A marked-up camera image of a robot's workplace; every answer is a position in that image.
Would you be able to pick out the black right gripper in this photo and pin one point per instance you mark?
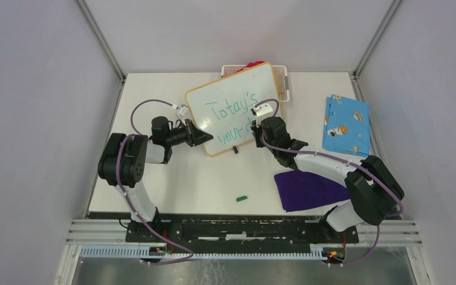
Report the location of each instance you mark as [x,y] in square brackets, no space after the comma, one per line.
[257,130]

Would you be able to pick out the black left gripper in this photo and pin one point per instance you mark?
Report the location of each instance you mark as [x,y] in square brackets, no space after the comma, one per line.
[194,135]

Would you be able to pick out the yellow-framed whiteboard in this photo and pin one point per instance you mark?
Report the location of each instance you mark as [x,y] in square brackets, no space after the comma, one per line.
[222,107]

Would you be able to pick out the green marker cap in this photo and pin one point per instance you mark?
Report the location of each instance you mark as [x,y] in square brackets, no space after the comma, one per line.
[241,198]

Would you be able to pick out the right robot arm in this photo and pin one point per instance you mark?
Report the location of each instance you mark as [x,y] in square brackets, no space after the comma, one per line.
[374,192]

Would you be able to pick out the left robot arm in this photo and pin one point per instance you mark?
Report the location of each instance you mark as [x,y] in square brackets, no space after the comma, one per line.
[123,160]

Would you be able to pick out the white perforated plastic basket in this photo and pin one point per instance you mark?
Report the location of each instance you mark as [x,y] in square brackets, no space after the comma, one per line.
[280,72]

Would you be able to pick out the pink folded cloth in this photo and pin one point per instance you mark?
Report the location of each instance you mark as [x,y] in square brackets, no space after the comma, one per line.
[250,65]

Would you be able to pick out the purple folded cloth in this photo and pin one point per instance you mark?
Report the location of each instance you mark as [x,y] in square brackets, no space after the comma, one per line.
[300,191]

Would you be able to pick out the blue space-print cloth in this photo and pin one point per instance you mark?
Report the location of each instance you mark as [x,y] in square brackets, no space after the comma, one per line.
[346,126]

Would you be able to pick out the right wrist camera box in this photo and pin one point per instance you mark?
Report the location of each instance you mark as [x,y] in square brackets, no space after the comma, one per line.
[262,111]

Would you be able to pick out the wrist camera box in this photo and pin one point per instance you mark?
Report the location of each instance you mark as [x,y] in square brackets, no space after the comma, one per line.
[262,111]
[183,112]

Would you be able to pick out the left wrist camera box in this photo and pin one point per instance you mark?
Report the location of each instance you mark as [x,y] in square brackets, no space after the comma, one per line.
[183,112]

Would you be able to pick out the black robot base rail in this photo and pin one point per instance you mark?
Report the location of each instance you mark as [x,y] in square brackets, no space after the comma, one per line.
[243,234]

